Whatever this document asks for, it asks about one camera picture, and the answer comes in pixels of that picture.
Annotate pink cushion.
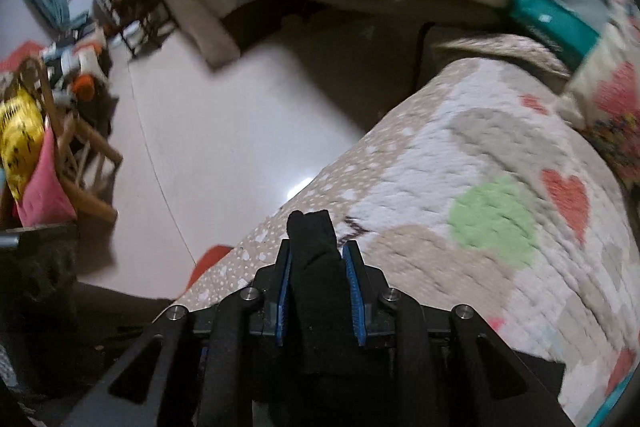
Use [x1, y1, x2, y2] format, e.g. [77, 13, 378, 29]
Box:
[17, 127, 77, 228]

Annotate yellow patterned cushion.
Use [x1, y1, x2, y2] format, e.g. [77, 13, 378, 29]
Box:
[1, 88, 44, 202]

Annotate heart pattern quilt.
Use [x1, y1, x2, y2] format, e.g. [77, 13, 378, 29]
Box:
[180, 30, 639, 426]

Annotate black folding chair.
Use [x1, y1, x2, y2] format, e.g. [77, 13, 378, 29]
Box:
[96, 0, 179, 60]

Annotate floral woman print cushion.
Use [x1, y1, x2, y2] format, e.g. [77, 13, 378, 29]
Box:
[555, 0, 639, 186]

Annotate teal tissue pack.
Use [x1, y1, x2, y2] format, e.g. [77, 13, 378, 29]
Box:
[509, 0, 599, 72]

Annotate black pants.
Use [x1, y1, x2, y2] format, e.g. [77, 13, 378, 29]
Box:
[269, 210, 358, 426]

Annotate turquoise star blanket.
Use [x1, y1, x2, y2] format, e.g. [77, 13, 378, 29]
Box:
[587, 350, 639, 427]

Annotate wooden chair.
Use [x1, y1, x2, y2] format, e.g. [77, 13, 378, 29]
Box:
[16, 56, 124, 225]

